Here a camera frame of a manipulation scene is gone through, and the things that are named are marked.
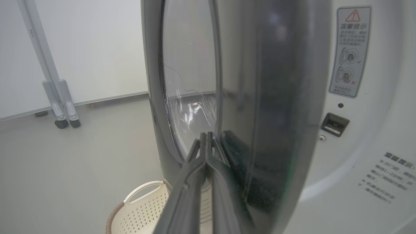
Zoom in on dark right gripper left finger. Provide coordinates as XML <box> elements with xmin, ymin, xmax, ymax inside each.
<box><xmin>153</xmin><ymin>132</ymin><xmax>207</xmax><ymax>234</ymax></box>

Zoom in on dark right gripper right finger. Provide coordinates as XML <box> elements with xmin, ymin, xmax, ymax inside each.
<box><xmin>207</xmin><ymin>132</ymin><xmax>242</xmax><ymax>234</ymax></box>

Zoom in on grey washing machine door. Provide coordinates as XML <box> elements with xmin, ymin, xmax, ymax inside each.
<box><xmin>141</xmin><ymin>0</ymin><xmax>332</xmax><ymax>234</ymax></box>

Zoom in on white front-load washing machine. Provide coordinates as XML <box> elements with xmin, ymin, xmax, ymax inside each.
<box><xmin>283</xmin><ymin>0</ymin><xmax>416</xmax><ymax>234</ymax></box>

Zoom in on cream perforated laundry basket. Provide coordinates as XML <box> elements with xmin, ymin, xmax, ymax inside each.
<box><xmin>106</xmin><ymin>180</ymin><xmax>213</xmax><ymax>234</ymax></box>

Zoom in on grey stand leg with caster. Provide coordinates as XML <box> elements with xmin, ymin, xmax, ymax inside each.
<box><xmin>26</xmin><ymin>0</ymin><xmax>81</xmax><ymax>128</ymax></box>
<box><xmin>18</xmin><ymin>0</ymin><xmax>69</xmax><ymax>129</ymax></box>

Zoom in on white partition board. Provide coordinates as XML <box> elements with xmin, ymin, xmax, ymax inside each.
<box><xmin>0</xmin><ymin>0</ymin><xmax>148</xmax><ymax>121</ymax></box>

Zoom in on grey warning label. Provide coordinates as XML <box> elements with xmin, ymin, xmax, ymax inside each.
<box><xmin>329</xmin><ymin>6</ymin><xmax>371</xmax><ymax>98</ymax></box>

